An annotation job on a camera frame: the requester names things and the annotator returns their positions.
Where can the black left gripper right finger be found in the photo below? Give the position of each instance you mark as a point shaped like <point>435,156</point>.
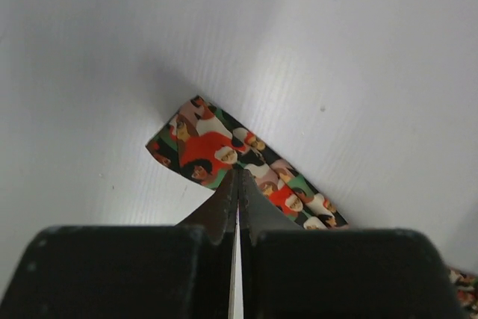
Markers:
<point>292,272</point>

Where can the colourful patterned necktie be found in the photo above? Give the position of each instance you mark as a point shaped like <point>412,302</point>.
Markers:
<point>203,143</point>

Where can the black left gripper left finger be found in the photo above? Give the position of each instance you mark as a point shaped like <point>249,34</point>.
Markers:
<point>180,271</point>

